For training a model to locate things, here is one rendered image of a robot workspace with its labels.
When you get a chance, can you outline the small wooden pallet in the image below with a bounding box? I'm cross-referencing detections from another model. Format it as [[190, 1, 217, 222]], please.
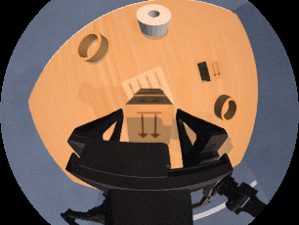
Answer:
[[121, 66, 176, 107]]

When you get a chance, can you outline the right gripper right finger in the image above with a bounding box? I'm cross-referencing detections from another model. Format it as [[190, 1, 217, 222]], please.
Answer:
[[176, 109, 229, 167]]

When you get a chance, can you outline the grey cylinder with pale top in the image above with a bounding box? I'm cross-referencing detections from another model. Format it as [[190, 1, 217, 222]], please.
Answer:
[[137, 4, 171, 36]]

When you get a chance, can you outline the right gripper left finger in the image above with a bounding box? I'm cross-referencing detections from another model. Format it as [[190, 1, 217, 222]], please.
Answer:
[[71, 109, 124, 141]]

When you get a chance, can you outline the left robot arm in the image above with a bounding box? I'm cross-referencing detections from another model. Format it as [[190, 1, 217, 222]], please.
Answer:
[[61, 199, 107, 225]]

